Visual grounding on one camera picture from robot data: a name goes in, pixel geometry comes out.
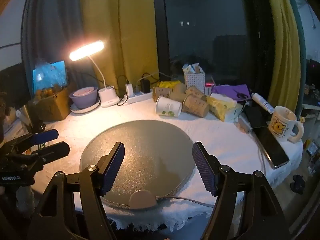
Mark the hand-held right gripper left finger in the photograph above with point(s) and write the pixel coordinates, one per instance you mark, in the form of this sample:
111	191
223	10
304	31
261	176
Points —
113	171

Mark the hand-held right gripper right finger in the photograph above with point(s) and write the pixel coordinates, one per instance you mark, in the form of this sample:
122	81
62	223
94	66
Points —
203	168

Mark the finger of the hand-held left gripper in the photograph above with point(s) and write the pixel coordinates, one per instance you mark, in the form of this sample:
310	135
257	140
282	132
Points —
46	135
53	150

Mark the brown paper cup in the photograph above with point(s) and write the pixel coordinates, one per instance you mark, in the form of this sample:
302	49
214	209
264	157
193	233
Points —
180	88
196	92
196	106
161	93
178	97

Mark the white paper cup green print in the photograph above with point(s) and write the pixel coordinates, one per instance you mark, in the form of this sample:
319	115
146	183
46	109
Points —
168	106

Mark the brown cardboard box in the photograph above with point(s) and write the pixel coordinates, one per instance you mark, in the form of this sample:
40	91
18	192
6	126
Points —
56	106

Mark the white tablecloth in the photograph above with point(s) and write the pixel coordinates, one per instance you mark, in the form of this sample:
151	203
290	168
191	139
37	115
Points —
225	140

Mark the beige mat controller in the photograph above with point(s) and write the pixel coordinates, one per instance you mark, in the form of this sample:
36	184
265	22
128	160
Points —
142	200

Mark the round grey mat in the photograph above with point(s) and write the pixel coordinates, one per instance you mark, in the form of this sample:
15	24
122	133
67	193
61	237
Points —
147	147

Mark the purple bowl with lid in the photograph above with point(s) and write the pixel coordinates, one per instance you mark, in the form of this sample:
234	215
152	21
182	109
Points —
83	100

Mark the pale plate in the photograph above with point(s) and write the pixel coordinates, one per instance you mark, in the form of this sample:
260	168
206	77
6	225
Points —
93	107

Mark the blue lit screen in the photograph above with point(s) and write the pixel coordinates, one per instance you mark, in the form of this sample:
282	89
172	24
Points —
51	76

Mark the yellow tissue pack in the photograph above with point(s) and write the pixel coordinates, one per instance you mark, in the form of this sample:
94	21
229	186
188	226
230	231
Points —
222	106

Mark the black phone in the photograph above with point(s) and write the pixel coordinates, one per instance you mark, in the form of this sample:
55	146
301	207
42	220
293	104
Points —
272	147

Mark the white desk lamp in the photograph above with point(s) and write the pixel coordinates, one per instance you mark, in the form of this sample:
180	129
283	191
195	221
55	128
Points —
109	98

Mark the black notebook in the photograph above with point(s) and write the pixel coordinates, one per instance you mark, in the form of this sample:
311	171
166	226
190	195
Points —
256	116

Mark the white power strip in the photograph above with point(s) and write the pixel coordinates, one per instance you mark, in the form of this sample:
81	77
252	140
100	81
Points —
140	98

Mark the small box red label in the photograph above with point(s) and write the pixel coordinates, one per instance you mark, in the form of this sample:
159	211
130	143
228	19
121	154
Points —
209	88

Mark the black scissors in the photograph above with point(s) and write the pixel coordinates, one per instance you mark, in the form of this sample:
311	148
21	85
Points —
241	95

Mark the purple cloth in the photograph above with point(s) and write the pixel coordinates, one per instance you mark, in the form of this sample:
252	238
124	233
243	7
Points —
228	90

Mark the white charger plug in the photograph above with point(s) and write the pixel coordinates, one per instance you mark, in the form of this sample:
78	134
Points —
129	90

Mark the white perforated basket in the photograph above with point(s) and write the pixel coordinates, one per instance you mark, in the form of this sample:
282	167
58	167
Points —
195	83

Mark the white tube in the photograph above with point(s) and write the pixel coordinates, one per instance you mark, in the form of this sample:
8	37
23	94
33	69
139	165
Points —
262	103

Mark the cream mug bear print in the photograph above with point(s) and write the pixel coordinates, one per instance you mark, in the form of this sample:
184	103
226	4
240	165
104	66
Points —
281	126

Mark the black charger plug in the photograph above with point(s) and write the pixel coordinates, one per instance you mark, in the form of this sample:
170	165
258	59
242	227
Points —
145	86

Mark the yellow packet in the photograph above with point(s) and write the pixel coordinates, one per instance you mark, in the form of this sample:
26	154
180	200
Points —
170	83

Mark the bunch of white sachets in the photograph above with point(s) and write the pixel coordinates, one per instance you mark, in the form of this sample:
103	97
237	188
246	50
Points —
192	68

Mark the grey curtain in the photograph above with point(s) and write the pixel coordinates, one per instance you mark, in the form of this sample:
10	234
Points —
52	20

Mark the cluttered shelf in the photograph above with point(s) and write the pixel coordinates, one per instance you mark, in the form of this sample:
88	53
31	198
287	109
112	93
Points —
311	120

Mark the yellow curtain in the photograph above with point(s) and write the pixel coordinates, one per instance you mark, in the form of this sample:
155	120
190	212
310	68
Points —
283	42
120	25

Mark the dark glass window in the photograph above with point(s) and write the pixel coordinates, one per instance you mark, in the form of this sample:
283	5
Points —
205	25

